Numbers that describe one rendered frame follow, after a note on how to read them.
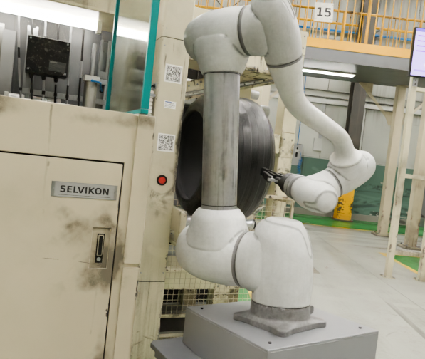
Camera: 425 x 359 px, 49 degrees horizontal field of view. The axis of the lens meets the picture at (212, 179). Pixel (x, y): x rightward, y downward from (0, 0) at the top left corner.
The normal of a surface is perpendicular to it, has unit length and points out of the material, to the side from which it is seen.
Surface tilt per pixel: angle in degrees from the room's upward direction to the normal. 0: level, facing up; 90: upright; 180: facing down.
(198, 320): 90
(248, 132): 65
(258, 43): 132
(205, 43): 99
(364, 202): 90
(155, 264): 90
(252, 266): 90
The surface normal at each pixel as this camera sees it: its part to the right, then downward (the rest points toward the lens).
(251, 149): 0.39, -0.08
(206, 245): -0.50, -0.03
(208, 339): -0.84, -0.07
